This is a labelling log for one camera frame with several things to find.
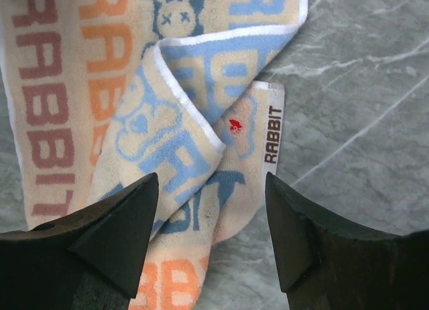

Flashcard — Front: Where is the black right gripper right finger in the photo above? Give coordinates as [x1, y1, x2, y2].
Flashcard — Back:
[265, 173, 428, 310]

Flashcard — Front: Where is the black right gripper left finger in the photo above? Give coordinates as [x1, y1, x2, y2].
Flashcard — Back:
[1, 173, 158, 310]

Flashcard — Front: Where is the beige patterned towel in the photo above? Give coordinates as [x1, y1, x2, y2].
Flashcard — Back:
[1, 0, 308, 309]

